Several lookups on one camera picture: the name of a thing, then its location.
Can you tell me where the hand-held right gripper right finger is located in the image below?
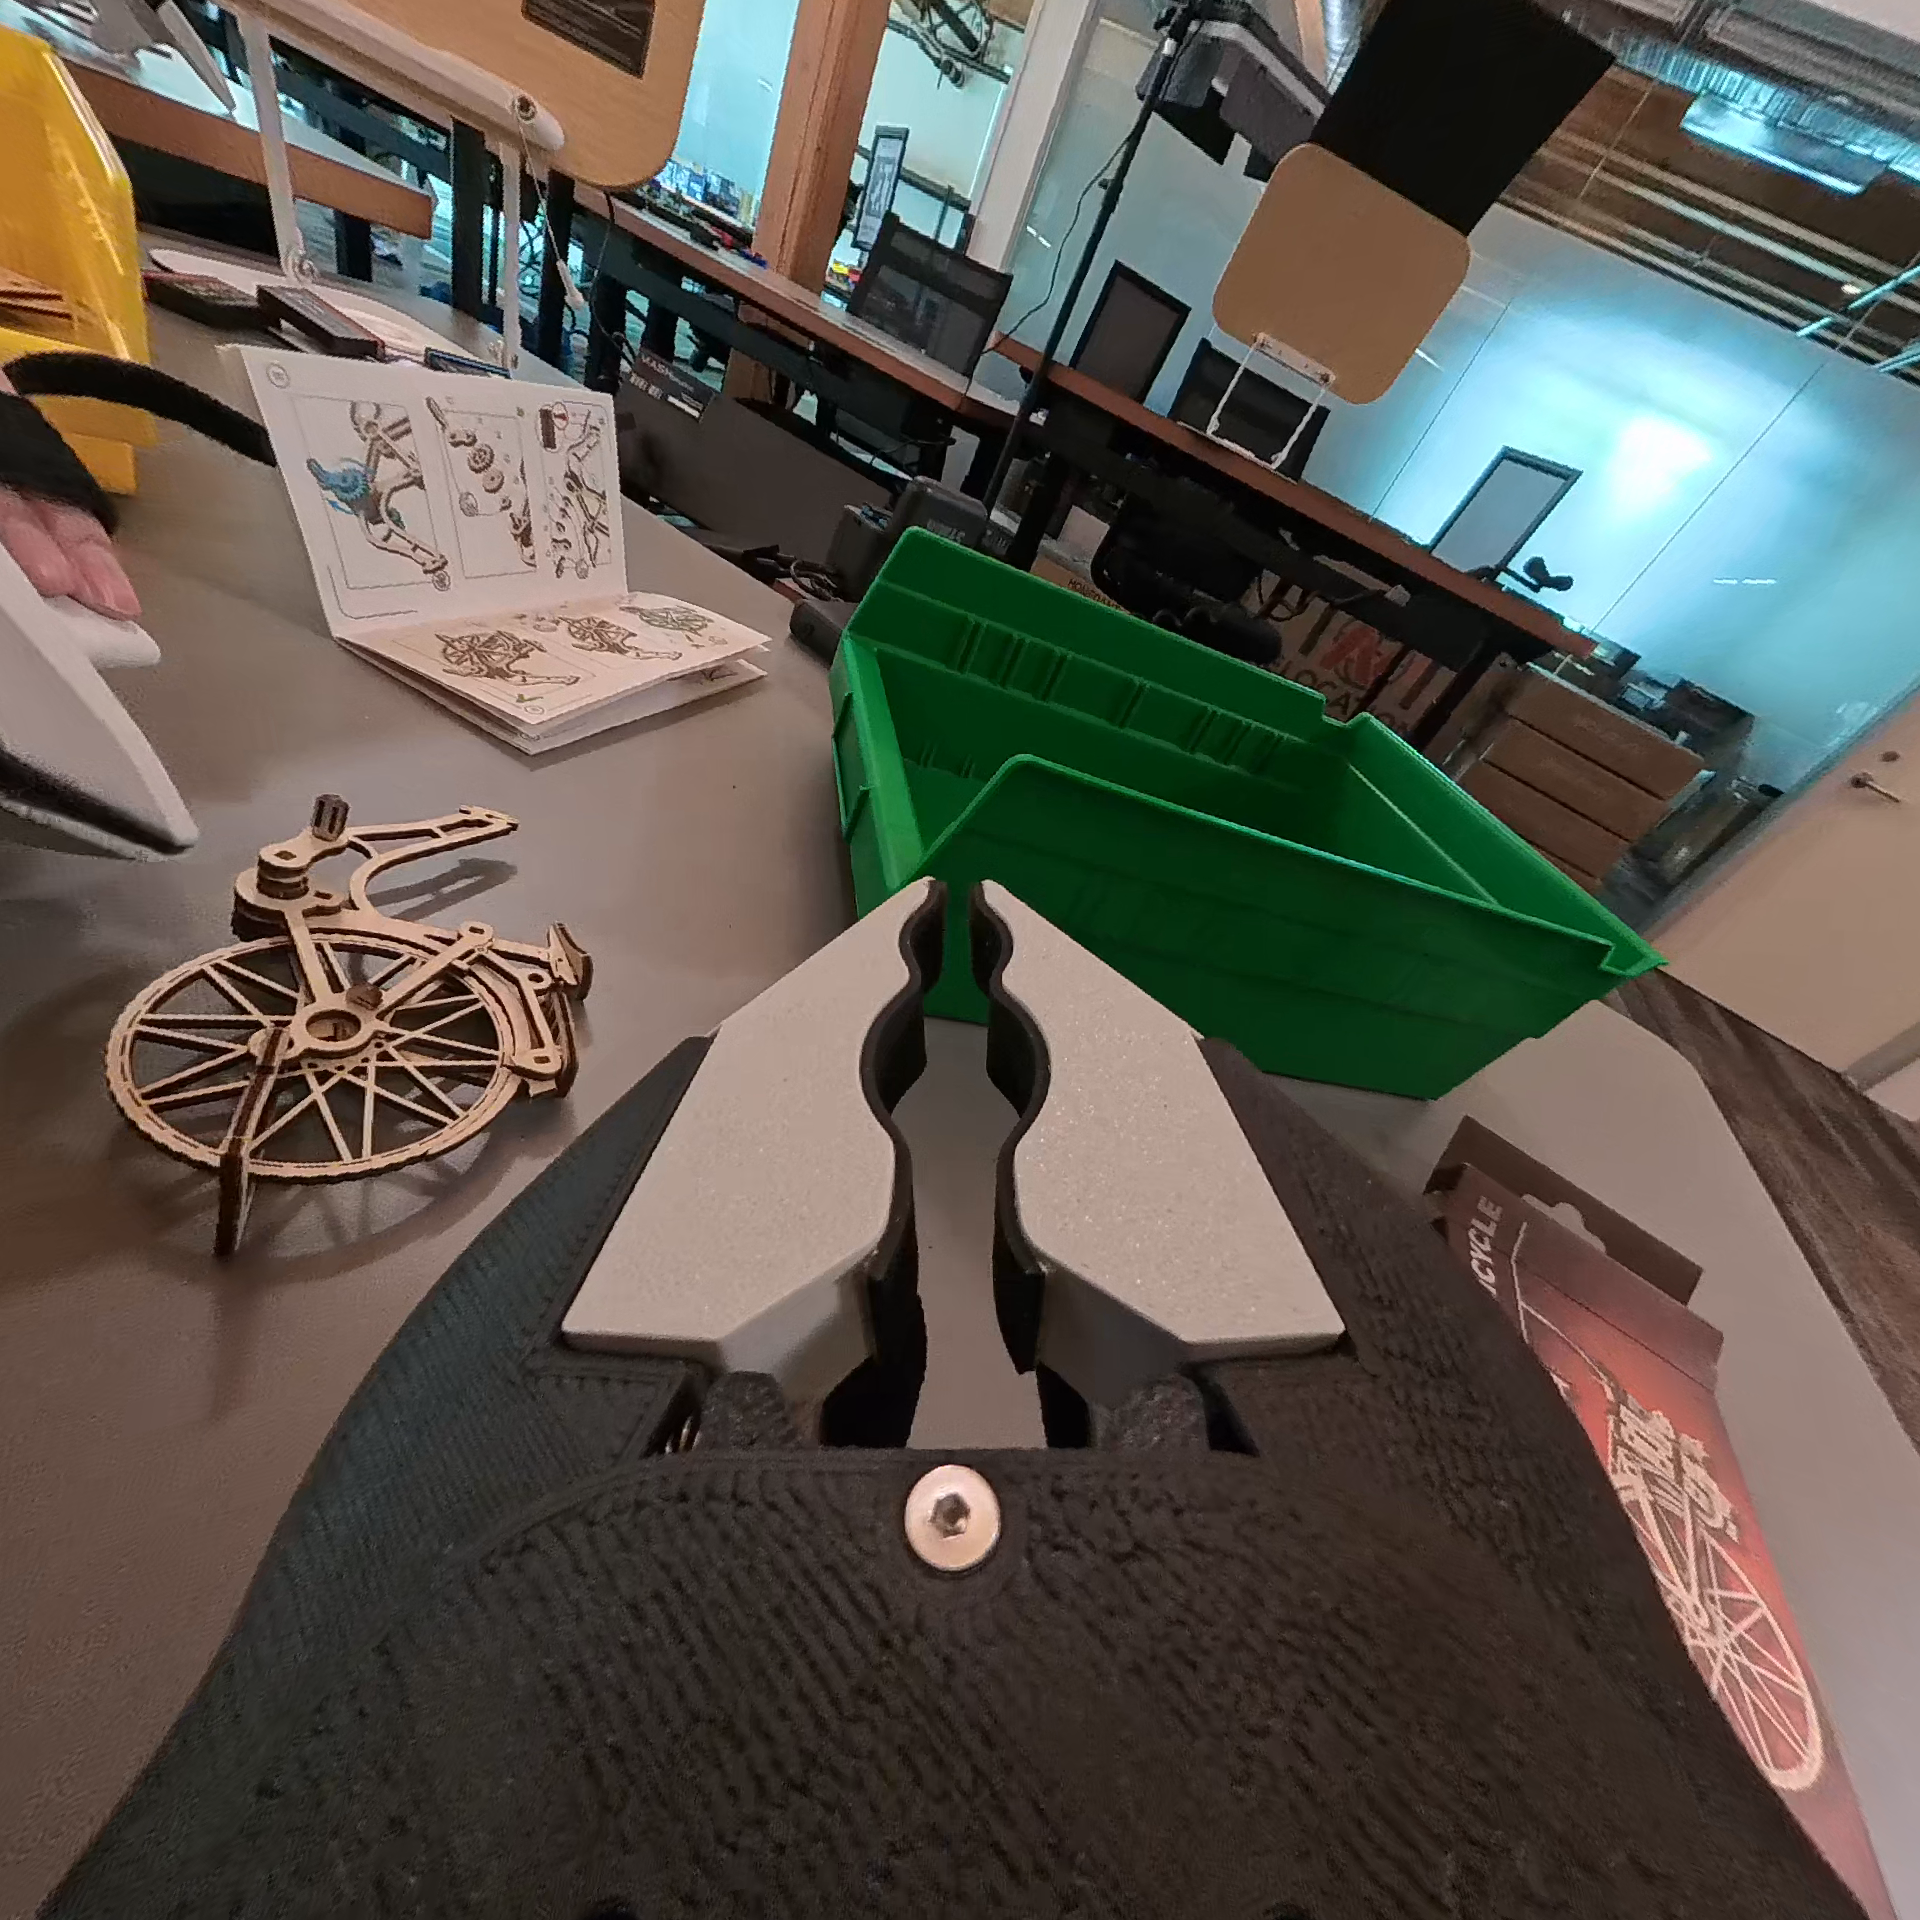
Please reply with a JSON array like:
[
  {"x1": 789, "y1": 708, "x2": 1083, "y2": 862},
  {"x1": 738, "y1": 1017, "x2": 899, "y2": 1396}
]
[{"x1": 972, "y1": 878, "x2": 1346, "y2": 1449}]

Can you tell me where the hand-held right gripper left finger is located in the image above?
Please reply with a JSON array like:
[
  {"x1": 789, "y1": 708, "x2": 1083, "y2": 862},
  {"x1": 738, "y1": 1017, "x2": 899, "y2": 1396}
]
[{"x1": 562, "y1": 873, "x2": 950, "y2": 1449}]

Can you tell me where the wooden bicycle wheel model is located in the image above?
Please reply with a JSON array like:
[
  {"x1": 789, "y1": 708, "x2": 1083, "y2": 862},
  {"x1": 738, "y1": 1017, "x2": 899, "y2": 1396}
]
[{"x1": 105, "y1": 798, "x2": 595, "y2": 1259}]

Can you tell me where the grey desk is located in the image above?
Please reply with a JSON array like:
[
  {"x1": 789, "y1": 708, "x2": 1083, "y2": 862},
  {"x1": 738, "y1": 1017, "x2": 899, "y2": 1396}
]
[{"x1": 0, "y1": 224, "x2": 1920, "y2": 1920}]

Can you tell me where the person's left hand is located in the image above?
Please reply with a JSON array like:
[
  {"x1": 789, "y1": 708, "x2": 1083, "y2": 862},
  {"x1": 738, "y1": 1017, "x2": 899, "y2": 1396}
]
[{"x1": 0, "y1": 487, "x2": 143, "y2": 619}]

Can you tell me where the green plastic bin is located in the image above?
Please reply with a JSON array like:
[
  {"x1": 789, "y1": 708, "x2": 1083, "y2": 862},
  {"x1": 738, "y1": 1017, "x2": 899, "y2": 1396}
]
[{"x1": 830, "y1": 525, "x2": 1667, "y2": 1104}]

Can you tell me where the instruction booklet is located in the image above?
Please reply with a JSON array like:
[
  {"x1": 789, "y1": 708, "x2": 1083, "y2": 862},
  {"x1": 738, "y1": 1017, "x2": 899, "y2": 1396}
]
[{"x1": 218, "y1": 343, "x2": 774, "y2": 755}]

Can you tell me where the black flat case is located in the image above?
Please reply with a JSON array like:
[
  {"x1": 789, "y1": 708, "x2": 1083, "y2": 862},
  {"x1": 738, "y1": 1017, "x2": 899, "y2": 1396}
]
[{"x1": 258, "y1": 286, "x2": 385, "y2": 360}]

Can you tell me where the yellow plastic bin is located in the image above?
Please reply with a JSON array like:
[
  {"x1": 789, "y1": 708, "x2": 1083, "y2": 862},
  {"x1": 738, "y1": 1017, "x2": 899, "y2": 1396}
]
[{"x1": 0, "y1": 22, "x2": 159, "y2": 496}]

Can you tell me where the red bicycle packaging box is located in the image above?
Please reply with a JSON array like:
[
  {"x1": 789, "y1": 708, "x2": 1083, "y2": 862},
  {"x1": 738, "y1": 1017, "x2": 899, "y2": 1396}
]
[{"x1": 1422, "y1": 1118, "x2": 1905, "y2": 1920}]

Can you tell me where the stack of cardboard boxes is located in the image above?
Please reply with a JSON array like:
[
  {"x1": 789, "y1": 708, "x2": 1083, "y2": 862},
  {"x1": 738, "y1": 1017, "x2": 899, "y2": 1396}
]
[{"x1": 1446, "y1": 661, "x2": 1713, "y2": 893}]

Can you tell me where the white door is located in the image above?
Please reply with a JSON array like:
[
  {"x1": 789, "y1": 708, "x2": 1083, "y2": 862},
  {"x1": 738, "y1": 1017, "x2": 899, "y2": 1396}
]
[{"x1": 1651, "y1": 736, "x2": 1920, "y2": 1081}]

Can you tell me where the long wooden-top table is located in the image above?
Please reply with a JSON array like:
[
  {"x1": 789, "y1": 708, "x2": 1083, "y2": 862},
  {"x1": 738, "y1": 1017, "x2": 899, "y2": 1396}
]
[{"x1": 591, "y1": 195, "x2": 1599, "y2": 707}]

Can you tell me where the wooden board with black plaque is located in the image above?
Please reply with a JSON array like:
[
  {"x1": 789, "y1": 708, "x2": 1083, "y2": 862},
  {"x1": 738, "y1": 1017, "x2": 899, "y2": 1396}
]
[{"x1": 345, "y1": 0, "x2": 706, "y2": 189}]

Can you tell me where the black tripod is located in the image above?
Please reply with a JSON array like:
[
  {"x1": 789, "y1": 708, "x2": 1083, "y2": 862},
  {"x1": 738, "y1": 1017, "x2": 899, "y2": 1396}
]
[{"x1": 989, "y1": 0, "x2": 1327, "y2": 512}]

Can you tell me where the wooden pillar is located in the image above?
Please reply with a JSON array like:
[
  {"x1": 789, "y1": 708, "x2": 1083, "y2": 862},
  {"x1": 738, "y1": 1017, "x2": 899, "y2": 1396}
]
[{"x1": 750, "y1": 0, "x2": 893, "y2": 294}]

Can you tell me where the tan rounded board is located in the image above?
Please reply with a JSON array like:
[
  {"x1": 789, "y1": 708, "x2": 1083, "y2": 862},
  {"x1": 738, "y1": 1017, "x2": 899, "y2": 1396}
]
[{"x1": 1212, "y1": 142, "x2": 1471, "y2": 407}]

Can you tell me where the black square panel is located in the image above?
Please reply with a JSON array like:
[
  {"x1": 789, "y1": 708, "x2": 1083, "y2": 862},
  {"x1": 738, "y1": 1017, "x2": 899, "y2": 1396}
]
[{"x1": 1313, "y1": 0, "x2": 1613, "y2": 233}]

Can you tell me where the white wire board stand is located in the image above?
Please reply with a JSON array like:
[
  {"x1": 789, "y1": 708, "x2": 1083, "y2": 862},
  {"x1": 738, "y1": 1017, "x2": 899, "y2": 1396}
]
[{"x1": 1206, "y1": 333, "x2": 1334, "y2": 460}]

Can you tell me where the glass partition wall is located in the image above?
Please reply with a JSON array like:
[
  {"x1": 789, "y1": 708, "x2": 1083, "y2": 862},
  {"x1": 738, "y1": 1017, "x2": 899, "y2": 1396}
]
[{"x1": 1020, "y1": 0, "x2": 1920, "y2": 782}]

